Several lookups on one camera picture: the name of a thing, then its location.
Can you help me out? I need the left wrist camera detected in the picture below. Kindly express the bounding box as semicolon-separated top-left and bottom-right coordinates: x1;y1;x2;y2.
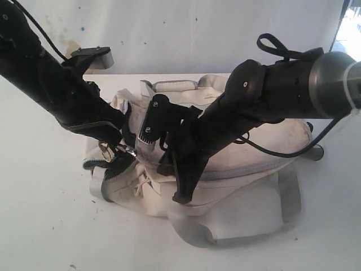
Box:
71;46;114;69

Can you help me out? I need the white canvas duffel bag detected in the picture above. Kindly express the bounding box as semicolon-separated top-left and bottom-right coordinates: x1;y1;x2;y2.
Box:
82;75;312;247

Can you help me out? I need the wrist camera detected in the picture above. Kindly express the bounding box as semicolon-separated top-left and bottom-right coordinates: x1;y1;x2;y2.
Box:
71;46;114;69
139;94;185;145

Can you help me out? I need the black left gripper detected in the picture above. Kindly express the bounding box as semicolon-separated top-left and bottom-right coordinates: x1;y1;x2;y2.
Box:
37;60;125;141

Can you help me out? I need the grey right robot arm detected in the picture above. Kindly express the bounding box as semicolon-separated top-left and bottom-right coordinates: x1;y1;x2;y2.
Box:
159;52;360;204

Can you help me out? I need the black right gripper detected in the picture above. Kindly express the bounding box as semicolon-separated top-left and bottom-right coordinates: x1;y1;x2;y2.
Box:
157;98;254;204

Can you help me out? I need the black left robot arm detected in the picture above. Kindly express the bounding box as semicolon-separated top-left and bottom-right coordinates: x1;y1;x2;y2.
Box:
1;1;126;146

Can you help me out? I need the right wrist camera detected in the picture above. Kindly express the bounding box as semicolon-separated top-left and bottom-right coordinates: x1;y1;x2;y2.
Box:
139;94;185;145

